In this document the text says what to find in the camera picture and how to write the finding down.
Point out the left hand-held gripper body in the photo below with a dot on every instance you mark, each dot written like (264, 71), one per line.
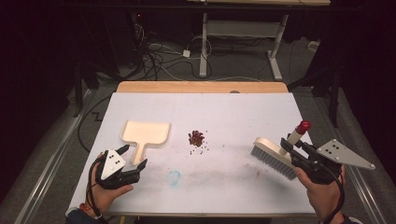
(112, 165)

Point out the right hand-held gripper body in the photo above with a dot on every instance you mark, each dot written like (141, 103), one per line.
(339, 154)

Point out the cream dustpan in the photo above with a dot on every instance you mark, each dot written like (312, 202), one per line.
(144, 133)

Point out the person's left hand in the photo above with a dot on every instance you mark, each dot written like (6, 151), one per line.
(104, 196)

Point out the person's right hand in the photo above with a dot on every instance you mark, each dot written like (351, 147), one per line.
(323, 199)

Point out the pile of red beans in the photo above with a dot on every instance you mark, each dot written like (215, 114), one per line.
(196, 138)

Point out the white table mat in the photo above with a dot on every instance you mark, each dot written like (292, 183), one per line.
(218, 186)

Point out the wooden table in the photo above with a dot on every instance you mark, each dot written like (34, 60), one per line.
(202, 87)

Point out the white power adapter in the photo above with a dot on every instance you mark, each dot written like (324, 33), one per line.
(186, 53)

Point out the metal floor rail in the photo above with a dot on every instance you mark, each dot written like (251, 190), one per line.
(358, 183)
(49, 168)

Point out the white desk frame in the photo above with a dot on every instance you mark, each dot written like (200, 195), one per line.
(204, 46)

